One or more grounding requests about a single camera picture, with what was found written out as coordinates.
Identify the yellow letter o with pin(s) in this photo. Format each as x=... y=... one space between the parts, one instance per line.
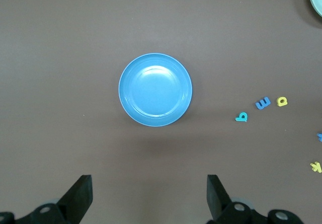
x=279 y=102

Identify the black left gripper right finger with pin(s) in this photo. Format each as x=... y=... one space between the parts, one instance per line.
x=221 y=204

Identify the yellow foam letter k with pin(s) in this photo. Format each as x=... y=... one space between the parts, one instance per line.
x=316 y=166

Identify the teal foam letter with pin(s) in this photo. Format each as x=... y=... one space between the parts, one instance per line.
x=242 y=117

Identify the blue foam letter m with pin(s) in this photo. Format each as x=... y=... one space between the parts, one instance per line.
x=263 y=103

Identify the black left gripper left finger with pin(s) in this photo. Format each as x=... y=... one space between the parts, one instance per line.
x=75 y=198

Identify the blue foam letter x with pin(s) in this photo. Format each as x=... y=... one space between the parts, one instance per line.
x=320 y=136

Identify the blue plate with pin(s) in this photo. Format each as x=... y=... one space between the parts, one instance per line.
x=155 y=90

